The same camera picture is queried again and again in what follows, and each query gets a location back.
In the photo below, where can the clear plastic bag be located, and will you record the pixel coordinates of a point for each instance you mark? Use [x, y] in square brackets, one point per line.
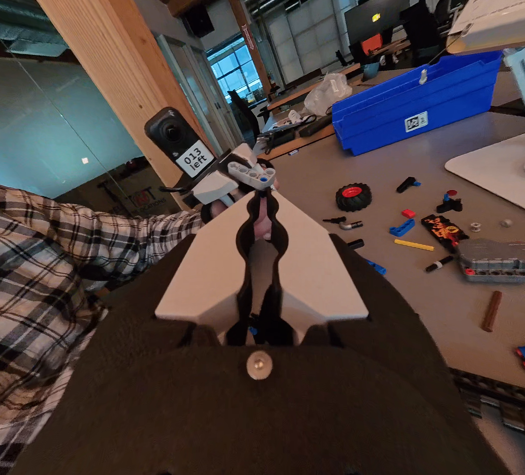
[328, 94]

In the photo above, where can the brown toy axle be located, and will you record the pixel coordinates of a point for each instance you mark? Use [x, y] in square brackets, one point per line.
[491, 311]

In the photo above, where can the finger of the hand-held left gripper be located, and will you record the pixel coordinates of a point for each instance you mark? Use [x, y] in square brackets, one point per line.
[215, 190]
[248, 154]

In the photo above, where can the grey elbow toy tube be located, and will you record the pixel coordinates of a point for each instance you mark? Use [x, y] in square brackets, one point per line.
[351, 226]

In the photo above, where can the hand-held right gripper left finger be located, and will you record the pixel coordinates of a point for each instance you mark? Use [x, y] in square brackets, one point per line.
[205, 278]

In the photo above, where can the small red toy brick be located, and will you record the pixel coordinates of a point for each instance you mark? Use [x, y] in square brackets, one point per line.
[408, 213]

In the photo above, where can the grey desk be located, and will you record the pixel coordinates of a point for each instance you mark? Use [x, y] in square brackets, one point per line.
[410, 311]

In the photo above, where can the yellow toy axle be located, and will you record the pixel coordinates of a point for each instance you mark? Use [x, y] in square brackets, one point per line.
[414, 245]

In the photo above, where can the black white toy pin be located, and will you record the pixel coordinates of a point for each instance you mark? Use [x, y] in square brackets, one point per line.
[439, 263]

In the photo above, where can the blue plastic bin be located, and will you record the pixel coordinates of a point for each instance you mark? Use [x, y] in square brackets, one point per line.
[410, 106]

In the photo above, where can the black background chair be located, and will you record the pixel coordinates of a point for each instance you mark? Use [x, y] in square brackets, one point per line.
[420, 32]
[244, 118]

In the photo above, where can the grey toy pull-back motor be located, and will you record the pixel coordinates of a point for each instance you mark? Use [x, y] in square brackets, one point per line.
[492, 260]

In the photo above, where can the small black toy connector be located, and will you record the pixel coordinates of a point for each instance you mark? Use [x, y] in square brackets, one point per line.
[407, 185]

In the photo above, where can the black computer monitor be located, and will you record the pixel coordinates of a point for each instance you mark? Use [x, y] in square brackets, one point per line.
[377, 14]

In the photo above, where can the black toy piece red pin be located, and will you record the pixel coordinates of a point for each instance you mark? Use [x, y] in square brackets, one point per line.
[449, 203]

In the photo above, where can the black angled toy beam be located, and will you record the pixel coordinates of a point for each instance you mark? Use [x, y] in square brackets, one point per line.
[354, 243]

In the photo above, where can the background wooden desk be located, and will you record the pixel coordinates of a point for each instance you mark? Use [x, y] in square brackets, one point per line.
[312, 94]

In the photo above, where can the person's left hand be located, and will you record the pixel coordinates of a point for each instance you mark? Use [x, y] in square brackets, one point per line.
[262, 217]

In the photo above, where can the black wheel red rim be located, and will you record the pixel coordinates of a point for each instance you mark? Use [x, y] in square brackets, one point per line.
[353, 196]

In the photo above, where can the black toy axle pin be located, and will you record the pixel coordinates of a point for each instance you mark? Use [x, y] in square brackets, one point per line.
[334, 219]

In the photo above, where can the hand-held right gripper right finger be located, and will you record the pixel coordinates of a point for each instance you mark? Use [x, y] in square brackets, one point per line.
[324, 278]

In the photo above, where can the small blue toy beam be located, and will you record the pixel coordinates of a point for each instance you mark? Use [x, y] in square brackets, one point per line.
[402, 228]

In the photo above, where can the black panel flame sticker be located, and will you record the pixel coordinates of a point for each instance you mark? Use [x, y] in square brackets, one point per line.
[445, 231]

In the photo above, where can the small grey toy bush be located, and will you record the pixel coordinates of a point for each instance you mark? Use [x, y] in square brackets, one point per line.
[475, 226]

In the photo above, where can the white desk stand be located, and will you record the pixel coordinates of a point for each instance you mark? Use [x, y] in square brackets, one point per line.
[492, 167]

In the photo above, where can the wooden column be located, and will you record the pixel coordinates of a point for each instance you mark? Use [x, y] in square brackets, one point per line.
[107, 49]

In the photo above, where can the blue toy axle pin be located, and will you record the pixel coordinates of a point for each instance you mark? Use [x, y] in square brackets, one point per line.
[376, 267]

